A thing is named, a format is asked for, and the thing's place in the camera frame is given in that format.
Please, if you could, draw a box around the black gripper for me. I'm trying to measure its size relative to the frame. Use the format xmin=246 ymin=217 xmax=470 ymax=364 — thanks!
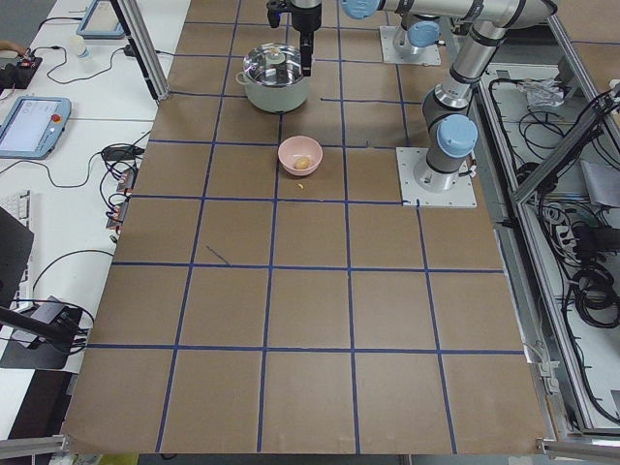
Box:
xmin=291 ymin=0 xmax=322 ymax=77

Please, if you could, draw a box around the glass pot lid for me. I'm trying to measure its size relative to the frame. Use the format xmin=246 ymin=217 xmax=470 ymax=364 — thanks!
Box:
xmin=243 ymin=43 xmax=303 ymax=87

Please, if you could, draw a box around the brown egg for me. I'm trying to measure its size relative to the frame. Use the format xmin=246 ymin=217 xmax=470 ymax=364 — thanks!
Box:
xmin=294 ymin=156 xmax=312 ymax=171

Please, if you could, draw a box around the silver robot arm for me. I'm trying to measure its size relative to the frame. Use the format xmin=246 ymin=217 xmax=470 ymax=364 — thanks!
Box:
xmin=341 ymin=0 xmax=557 ymax=193
xmin=267 ymin=0 xmax=441 ymax=77

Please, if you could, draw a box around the pale green cooking pot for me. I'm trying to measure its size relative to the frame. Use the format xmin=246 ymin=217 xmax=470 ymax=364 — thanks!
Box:
xmin=235 ymin=63 xmax=310 ymax=113

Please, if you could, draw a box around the pink bowl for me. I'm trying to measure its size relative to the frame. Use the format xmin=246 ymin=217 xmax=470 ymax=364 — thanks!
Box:
xmin=277 ymin=136 xmax=324 ymax=176

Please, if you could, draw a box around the far blue teach pendant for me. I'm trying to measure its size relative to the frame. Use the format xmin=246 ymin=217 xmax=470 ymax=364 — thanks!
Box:
xmin=77 ymin=0 xmax=125 ymax=40

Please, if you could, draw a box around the blue teach pendant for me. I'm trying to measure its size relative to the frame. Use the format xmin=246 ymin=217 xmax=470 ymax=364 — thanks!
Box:
xmin=0 ymin=96 xmax=72 ymax=160
xmin=77 ymin=0 xmax=125 ymax=40

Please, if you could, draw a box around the black power adapter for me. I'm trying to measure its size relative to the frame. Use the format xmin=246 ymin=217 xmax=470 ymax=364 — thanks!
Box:
xmin=101 ymin=144 xmax=144 ymax=162

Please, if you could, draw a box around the white plastic cup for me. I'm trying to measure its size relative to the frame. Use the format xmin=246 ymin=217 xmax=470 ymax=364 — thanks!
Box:
xmin=69 ymin=35 xmax=90 ymax=61

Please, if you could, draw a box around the crumpled foil sheet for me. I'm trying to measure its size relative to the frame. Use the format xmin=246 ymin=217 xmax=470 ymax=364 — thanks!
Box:
xmin=517 ymin=78 xmax=566 ymax=109

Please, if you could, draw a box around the near blue teach pendant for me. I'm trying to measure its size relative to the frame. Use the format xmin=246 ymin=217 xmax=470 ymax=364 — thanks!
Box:
xmin=0 ymin=96 xmax=72 ymax=160

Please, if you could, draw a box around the black electronics board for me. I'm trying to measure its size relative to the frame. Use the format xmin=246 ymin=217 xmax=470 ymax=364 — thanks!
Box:
xmin=1 ymin=57 xmax=43 ymax=91

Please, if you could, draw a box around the white keyboard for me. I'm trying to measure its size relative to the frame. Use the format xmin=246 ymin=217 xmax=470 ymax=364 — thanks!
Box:
xmin=1 ymin=190 xmax=34 ymax=310

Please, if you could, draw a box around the black monitor stand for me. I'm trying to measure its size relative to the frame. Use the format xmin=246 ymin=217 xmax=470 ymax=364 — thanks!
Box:
xmin=0 ymin=205 xmax=93 ymax=372

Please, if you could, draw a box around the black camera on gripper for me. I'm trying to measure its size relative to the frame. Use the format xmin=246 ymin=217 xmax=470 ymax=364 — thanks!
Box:
xmin=266 ymin=0 xmax=290 ymax=28

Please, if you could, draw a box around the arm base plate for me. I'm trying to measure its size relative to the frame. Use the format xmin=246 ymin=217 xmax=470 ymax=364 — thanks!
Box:
xmin=379 ymin=26 xmax=442 ymax=66
xmin=396 ymin=147 xmax=478 ymax=208

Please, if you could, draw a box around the aluminium frame post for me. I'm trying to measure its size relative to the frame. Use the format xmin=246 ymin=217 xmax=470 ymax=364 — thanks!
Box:
xmin=111 ymin=0 xmax=171 ymax=102

